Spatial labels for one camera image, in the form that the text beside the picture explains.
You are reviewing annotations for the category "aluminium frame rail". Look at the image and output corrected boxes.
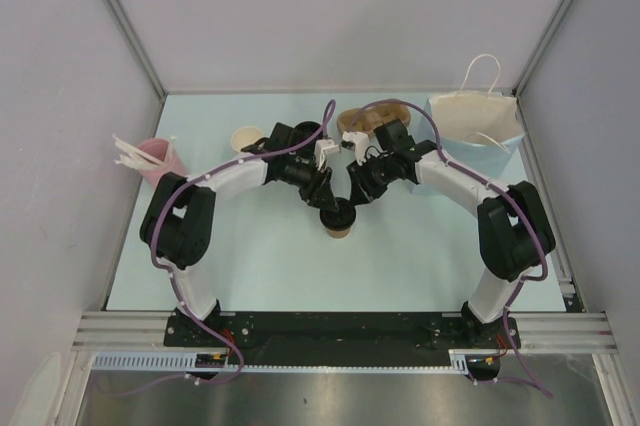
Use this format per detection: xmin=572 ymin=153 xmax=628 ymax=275
xmin=72 ymin=311 xmax=171 ymax=351

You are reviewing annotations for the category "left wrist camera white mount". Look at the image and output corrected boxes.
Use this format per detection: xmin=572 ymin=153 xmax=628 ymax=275
xmin=314 ymin=138 xmax=341 ymax=171

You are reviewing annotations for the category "stack of brown paper cups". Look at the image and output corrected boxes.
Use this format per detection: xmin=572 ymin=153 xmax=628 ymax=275
xmin=230 ymin=126 xmax=265 ymax=153

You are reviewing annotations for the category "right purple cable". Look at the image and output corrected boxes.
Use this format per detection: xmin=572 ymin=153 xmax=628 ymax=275
xmin=349 ymin=101 xmax=556 ymax=400

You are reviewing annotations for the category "pink cup holder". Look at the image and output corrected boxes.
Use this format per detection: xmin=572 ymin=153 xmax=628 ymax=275
xmin=137 ymin=138 xmax=187 ymax=189

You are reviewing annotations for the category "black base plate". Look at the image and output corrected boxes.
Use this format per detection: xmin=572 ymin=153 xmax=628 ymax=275
xmin=164 ymin=309 xmax=521 ymax=367

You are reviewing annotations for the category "brown cup carrier stack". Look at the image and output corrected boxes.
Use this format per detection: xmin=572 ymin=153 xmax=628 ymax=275
xmin=336 ymin=98 xmax=411 ymax=137

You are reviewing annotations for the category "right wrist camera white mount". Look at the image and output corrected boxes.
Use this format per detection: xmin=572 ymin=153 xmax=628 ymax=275
xmin=341 ymin=131 xmax=370 ymax=165

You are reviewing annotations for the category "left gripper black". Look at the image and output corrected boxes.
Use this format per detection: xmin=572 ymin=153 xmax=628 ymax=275
xmin=281 ymin=156 xmax=337 ymax=212

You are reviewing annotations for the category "purple cable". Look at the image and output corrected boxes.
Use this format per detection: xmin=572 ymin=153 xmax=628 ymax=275
xmin=349 ymin=101 xmax=556 ymax=400
xmin=97 ymin=99 xmax=337 ymax=397

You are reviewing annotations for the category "stack of black lids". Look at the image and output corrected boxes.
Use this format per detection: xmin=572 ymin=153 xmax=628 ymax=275
xmin=291 ymin=121 xmax=321 ymax=145

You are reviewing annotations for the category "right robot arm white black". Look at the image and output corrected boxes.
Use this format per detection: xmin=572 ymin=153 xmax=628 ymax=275
xmin=342 ymin=120 xmax=556 ymax=347

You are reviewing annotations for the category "grey slotted cable duct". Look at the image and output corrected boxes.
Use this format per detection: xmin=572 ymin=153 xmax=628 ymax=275
xmin=93 ymin=349 xmax=496 ymax=373

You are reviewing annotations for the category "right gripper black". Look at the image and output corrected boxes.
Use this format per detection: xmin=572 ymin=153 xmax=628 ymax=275
xmin=347 ymin=154 xmax=396 ymax=207

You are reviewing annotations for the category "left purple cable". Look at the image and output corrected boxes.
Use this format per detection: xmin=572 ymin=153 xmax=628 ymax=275
xmin=97 ymin=99 xmax=337 ymax=397

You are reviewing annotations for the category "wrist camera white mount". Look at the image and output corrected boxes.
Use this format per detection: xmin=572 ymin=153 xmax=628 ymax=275
xmin=341 ymin=131 xmax=370 ymax=165
xmin=314 ymin=138 xmax=341 ymax=171

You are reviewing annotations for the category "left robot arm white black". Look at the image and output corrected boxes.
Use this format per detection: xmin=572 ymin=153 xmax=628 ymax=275
xmin=140 ymin=122 xmax=340 ymax=346

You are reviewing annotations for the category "light blue paper bag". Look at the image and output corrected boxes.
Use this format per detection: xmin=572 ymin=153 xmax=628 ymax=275
xmin=424 ymin=84 xmax=524 ymax=178

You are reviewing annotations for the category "single brown paper cup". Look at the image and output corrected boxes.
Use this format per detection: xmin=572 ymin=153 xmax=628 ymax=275
xmin=325 ymin=227 xmax=351 ymax=239

